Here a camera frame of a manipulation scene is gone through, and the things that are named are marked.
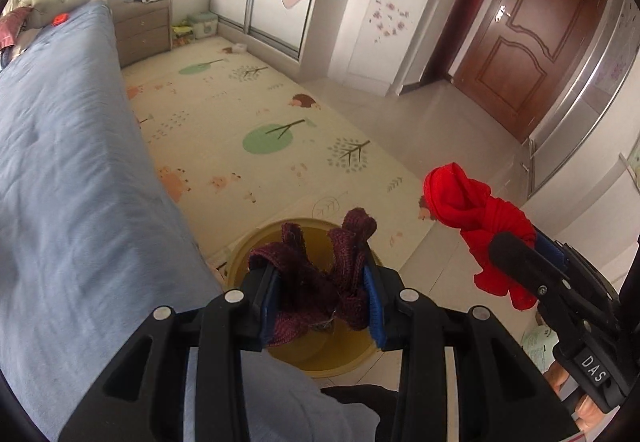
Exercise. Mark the yellow-green toy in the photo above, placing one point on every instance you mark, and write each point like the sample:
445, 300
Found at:
181, 35

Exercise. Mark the white cabinet with floral stickers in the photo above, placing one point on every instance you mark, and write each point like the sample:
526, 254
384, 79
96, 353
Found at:
380, 36

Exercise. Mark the brown wooden nightstand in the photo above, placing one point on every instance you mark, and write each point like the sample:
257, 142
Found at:
142, 34

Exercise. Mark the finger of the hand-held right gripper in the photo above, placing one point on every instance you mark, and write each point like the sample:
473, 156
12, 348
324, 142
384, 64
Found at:
549, 249
515, 262

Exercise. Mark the pink pillow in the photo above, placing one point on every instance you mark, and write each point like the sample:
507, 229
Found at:
12, 26

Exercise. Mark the brown wooden door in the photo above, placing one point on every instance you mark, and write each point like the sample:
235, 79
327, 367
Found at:
530, 31

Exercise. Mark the red cloth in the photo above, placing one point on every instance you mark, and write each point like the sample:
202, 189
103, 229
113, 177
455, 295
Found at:
465, 207

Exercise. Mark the maroon knit cloth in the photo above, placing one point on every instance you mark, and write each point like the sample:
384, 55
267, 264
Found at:
300, 304

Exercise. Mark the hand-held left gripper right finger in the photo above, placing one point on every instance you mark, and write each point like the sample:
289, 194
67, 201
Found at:
372, 314

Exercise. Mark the green storage box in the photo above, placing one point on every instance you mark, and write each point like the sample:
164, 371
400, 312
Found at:
204, 25

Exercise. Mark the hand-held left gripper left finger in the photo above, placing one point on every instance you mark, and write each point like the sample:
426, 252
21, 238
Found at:
267, 309

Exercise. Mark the printed play mat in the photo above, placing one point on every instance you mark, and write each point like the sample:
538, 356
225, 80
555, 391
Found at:
225, 96

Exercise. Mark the bed with blue sheet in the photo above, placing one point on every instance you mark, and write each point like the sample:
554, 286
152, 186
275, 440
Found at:
75, 171

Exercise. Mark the person's right hand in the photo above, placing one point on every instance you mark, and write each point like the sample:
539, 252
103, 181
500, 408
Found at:
556, 378

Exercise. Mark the small orange toy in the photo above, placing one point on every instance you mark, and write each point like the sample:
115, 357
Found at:
60, 19

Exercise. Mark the silver framed cabinet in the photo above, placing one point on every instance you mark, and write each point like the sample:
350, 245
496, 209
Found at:
600, 71

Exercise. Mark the green paper sheet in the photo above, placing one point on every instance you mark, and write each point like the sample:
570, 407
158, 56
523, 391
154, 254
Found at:
537, 347

